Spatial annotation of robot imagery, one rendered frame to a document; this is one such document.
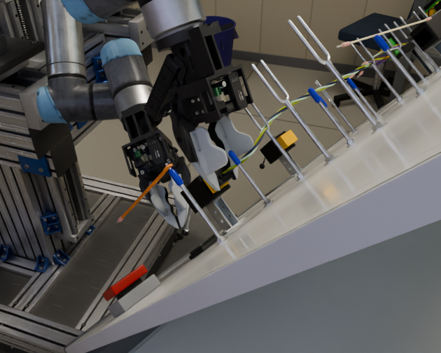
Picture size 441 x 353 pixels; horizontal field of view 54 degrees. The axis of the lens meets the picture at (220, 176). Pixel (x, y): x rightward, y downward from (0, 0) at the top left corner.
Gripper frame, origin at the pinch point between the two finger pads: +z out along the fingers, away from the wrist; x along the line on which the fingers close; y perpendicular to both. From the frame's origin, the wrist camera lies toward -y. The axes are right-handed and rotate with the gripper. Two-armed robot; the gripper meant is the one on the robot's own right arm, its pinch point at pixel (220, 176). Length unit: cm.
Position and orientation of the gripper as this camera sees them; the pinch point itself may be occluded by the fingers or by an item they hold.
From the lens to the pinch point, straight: 62.5
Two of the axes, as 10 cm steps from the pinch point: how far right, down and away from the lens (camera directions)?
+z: 3.3, 9.1, 2.4
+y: 7.0, -0.7, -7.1
